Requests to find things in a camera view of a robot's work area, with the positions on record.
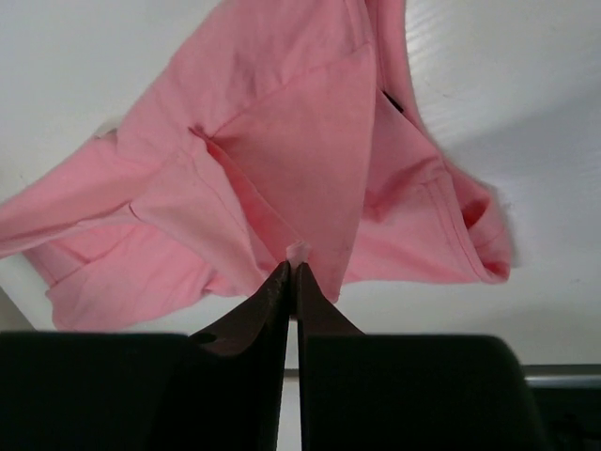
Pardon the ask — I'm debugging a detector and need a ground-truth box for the light pink t shirt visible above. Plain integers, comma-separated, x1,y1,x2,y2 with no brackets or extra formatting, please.
1,1,512,331

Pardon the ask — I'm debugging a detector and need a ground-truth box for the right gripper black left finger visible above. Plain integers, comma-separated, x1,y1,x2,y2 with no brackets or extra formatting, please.
1,263,290,450

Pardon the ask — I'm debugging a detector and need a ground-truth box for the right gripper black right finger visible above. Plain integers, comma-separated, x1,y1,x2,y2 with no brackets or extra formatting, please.
293,265,547,450

